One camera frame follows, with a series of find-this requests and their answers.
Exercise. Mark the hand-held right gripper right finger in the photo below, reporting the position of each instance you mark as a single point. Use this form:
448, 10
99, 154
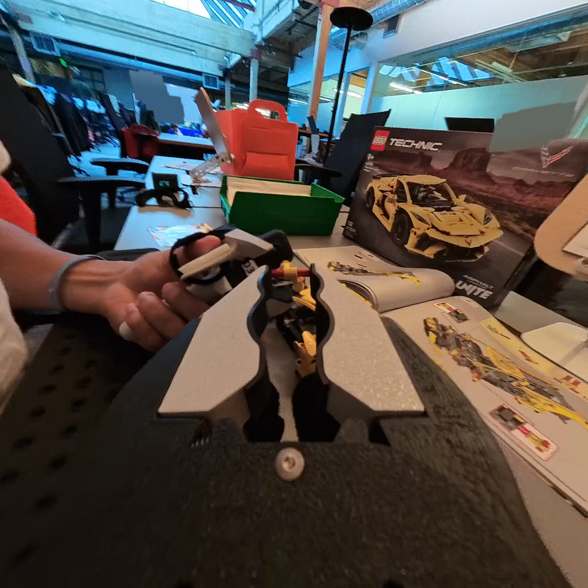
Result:
367, 367

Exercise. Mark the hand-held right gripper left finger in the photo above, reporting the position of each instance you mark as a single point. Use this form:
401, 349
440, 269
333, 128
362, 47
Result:
211, 367

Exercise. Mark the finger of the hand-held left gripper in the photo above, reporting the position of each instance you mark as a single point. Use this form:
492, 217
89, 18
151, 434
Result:
250, 243
280, 301

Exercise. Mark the yellow connector piece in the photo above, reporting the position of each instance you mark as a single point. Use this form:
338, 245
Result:
287, 270

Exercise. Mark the yellow brick toy car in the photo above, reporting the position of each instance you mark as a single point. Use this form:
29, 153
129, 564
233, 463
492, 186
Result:
303, 330

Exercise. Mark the person's left hand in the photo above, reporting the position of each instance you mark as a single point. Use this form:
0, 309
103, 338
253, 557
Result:
128, 289

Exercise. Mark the green plastic bin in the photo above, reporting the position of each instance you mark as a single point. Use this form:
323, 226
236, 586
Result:
285, 211

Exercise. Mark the orange container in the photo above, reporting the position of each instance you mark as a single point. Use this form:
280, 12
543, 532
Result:
262, 142

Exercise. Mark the black device with display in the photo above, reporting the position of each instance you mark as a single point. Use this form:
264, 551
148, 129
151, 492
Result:
164, 181

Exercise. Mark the open instruction booklet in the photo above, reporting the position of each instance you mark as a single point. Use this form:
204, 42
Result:
482, 367

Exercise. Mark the red office chair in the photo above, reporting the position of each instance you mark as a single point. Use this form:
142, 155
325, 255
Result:
140, 142

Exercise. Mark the black perforated chair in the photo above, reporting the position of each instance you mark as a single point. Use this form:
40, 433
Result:
69, 413

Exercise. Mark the toy car set box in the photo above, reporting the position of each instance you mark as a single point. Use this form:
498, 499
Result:
436, 206

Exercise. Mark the blue wristband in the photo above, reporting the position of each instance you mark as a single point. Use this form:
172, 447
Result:
57, 280

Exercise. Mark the black office chair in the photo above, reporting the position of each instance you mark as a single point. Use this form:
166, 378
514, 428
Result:
46, 174

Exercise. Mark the orange traffic cone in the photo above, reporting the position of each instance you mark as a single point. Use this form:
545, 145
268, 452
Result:
16, 206

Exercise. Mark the instruction sheet on stand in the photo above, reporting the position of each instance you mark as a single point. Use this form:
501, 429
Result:
565, 229

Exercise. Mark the wooden post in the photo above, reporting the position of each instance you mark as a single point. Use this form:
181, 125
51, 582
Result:
320, 59

